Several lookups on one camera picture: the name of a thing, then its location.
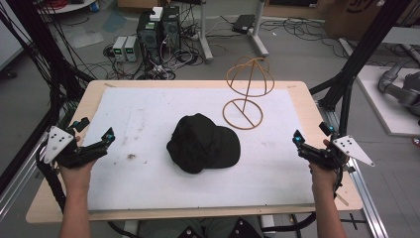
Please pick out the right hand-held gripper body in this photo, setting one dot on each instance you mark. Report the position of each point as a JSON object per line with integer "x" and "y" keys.
{"x": 350, "y": 148}

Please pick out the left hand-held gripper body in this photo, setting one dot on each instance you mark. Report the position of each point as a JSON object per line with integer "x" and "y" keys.
{"x": 58, "y": 141}

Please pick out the wooden hat stand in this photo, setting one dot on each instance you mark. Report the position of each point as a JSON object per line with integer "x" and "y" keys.
{"x": 248, "y": 86}

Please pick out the black baseball cap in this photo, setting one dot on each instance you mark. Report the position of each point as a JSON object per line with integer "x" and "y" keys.
{"x": 201, "y": 145}

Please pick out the person's left hand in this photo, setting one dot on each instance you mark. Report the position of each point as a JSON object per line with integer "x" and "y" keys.
{"x": 76, "y": 176}

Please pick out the person's right hand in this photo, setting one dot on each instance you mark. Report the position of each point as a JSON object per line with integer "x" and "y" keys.
{"x": 326, "y": 181}

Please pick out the wooden table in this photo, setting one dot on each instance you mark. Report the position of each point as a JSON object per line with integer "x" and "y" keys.
{"x": 330, "y": 112}

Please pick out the white floor platform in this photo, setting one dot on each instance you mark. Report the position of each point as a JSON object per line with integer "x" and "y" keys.
{"x": 379, "y": 105}

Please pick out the white table mat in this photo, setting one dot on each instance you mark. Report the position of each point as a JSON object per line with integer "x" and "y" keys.
{"x": 158, "y": 185}

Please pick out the grey bench power supply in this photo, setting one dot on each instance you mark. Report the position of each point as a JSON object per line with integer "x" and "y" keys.
{"x": 131, "y": 49}
{"x": 119, "y": 49}

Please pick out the large black computer tower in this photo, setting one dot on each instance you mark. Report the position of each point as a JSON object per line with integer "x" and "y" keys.
{"x": 149, "y": 39}

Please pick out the white desk leg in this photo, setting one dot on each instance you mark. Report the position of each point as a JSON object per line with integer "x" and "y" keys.
{"x": 259, "y": 33}
{"x": 205, "y": 36}

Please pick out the brown cardboard box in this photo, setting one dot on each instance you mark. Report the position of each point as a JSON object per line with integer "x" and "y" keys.
{"x": 356, "y": 16}

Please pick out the blue tape roll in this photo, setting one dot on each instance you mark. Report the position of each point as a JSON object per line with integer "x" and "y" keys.
{"x": 94, "y": 7}

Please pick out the white round table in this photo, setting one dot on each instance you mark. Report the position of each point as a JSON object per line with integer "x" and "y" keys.
{"x": 66, "y": 6}

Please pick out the slim black computer tower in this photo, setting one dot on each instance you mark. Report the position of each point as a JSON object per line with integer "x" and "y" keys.
{"x": 171, "y": 28}

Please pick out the flat black floor device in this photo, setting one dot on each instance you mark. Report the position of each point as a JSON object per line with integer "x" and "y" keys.
{"x": 243, "y": 23}

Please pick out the white box on tower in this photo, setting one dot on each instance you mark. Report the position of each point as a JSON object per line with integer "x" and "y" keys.
{"x": 156, "y": 14}

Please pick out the aluminium rail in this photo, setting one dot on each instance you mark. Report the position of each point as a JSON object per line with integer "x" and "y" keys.
{"x": 366, "y": 198}
{"x": 20, "y": 185}

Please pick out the black metal frame post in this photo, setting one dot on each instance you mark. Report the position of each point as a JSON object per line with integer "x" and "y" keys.
{"x": 363, "y": 53}

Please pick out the black bracket with screws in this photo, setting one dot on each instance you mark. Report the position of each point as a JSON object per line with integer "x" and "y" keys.
{"x": 244, "y": 228}
{"x": 189, "y": 233}

